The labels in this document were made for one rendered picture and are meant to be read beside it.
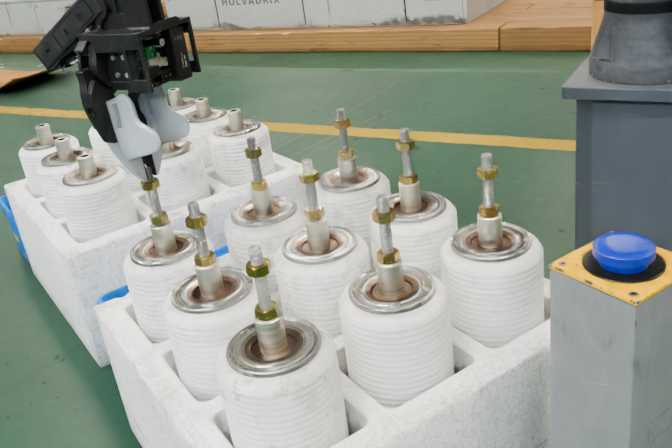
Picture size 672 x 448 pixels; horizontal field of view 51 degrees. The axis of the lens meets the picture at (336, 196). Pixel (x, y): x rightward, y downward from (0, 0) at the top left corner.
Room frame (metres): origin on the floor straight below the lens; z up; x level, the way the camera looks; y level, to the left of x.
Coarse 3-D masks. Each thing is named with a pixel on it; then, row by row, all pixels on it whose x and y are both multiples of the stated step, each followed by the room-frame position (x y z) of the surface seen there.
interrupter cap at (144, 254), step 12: (144, 240) 0.69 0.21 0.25; (180, 240) 0.68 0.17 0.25; (192, 240) 0.67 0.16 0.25; (132, 252) 0.66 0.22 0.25; (144, 252) 0.66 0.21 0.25; (156, 252) 0.66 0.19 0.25; (180, 252) 0.65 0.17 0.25; (192, 252) 0.64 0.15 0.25; (144, 264) 0.63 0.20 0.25; (156, 264) 0.63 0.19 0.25; (168, 264) 0.63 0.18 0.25
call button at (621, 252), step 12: (600, 240) 0.42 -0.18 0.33; (612, 240) 0.42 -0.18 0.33; (624, 240) 0.42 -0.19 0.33; (636, 240) 0.41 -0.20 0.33; (648, 240) 0.41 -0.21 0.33; (600, 252) 0.41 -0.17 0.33; (612, 252) 0.40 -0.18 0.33; (624, 252) 0.40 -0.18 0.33; (636, 252) 0.40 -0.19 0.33; (648, 252) 0.40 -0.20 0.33; (600, 264) 0.41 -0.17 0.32; (612, 264) 0.40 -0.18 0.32; (624, 264) 0.39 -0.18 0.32; (636, 264) 0.39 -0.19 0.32; (648, 264) 0.39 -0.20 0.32
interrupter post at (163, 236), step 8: (152, 224) 0.67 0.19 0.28; (168, 224) 0.66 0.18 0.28; (152, 232) 0.66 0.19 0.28; (160, 232) 0.65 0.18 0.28; (168, 232) 0.66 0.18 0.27; (160, 240) 0.65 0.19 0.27; (168, 240) 0.66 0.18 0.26; (160, 248) 0.66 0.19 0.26; (168, 248) 0.66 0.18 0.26; (176, 248) 0.66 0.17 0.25
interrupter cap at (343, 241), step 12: (336, 228) 0.65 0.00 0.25; (288, 240) 0.64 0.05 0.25; (300, 240) 0.64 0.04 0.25; (336, 240) 0.63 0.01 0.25; (348, 240) 0.62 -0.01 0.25; (288, 252) 0.61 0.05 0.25; (300, 252) 0.61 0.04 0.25; (312, 252) 0.61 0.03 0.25; (324, 252) 0.61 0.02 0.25; (336, 252) 0.60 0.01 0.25; (348, 252) 0.60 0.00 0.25; (312, 264) 0.59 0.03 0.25
